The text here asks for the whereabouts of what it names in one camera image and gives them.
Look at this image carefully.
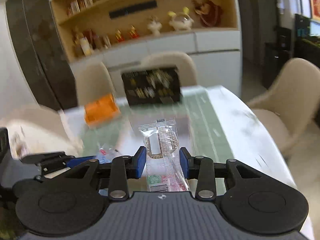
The clear snack bar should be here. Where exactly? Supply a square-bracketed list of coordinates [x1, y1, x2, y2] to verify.
[138, 119, 190, 192]

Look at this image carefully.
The green checkered table mat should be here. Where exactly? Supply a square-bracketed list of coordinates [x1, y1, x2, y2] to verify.
[80, 87, 233, 163]

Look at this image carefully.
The orange packet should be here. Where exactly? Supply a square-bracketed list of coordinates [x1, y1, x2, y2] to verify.
[84, 93, 121, 127]

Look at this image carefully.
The black plum gift bag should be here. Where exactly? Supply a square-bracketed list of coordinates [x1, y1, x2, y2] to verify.
[121, 65, 181, 106]

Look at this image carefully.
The beige chair left side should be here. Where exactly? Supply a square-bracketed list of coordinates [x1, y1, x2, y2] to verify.
[74, 62, 116, 106]

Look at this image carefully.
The beige chair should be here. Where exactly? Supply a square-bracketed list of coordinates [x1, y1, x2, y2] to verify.
[139, 51, 198, 87]
[247, 58, 319, 156]
[74, 62, 116, 106]

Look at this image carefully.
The beige chair right side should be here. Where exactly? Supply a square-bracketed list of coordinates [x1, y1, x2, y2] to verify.
[247, 58, 319, 156]

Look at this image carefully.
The white teapot figurine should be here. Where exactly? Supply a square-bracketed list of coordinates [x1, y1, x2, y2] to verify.
[168, 7, 194, 31]

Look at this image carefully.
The wooden wall shelf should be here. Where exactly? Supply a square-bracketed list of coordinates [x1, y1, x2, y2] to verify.
[51, 0, 241, 67]

